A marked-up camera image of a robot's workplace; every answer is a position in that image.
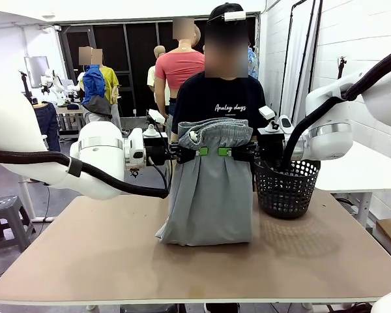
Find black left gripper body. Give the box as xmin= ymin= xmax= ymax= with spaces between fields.
xmin=143 ymin=131 xmax=181 ymax=167

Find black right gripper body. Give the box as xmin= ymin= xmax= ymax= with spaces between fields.
xmin=253 ymin=131 xmax=287 ymax=163

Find grey shorts garment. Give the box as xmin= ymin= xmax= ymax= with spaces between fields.
xmin=154 ymin=117 xmax=257 ymax=247

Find black perforated plastic basket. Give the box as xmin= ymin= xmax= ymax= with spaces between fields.
xmin=253 ymin=155 xmax=322 ymax=220

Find person in black T-shirt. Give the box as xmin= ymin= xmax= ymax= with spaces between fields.
xmin=168 ymin=19 xmax=268 ymax=313

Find beige mannequin in pale shirt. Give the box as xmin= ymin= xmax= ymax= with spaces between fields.
xmin=145 ymin=45 xmax=167 ymax=115

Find mannequin in yellow shirt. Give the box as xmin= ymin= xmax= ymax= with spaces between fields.
xmin=99 ymin=48 xmax=122 ymax=128

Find mannequin in red crop top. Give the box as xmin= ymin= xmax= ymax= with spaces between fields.
xmin=154 ymin=18 xmax=207 ymax=119

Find white side table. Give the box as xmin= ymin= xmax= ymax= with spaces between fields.
xmin=315 ymin=140 xmax=391 ymax=230

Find person in yellow shirt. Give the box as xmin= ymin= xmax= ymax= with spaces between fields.
xmin=80 ymin=47 xmax=113 ymax=124

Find blue jeans on stand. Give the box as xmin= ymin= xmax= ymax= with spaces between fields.
xmin=33 ymin=102 xmax=62 ymax=153

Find grey display screen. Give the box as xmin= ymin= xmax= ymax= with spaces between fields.
xmin=23 ymin=55 xmax=50 ymax=89

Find black cap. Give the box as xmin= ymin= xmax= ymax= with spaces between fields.
xmin=206 ymin=2 xmax=248 ymax=24

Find grey plastic stool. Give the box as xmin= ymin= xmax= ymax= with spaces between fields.
xmin=0 ymin=194 xmax=37 ymax=261

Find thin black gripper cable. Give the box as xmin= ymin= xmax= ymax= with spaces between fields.
xmin=147 ymin=156 xmax=169 ymax=197

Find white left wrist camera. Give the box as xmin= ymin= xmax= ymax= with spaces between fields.
xmin=147 ymin=108 xmax=167 ymax=125

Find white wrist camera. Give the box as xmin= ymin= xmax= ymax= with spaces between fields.
xmin=147 ymin=108 xmax=167 ymax=125
xmin=257 ymin=104 xmax=277 ymax=121

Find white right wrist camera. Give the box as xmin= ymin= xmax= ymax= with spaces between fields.
xmin=257 ymin=104 xmax=277 ymax=121

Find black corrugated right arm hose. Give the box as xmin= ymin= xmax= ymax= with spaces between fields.
xmin=281 ymin=54 xmax=391 ymax=171

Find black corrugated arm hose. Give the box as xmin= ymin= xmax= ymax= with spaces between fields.
xmin=0 ymin=148 xmax=170 ymax=200
xmin=281 ymin=54 xmax=391 ymax=171

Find black wall cable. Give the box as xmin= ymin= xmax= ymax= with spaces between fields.
xmin=281 ymin=0 xmax=324 ymax=110

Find black tripod with camera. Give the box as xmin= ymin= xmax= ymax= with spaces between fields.
xmin=336 ymin=56 xmax=349 ymax=80

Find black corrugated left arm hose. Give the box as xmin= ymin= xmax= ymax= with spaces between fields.
xmin=0 ymin=148 xmax=170 ymax=200

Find white head camera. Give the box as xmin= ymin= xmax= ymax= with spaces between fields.
xmin=224 ymin=10 xmax=248 ymax=22

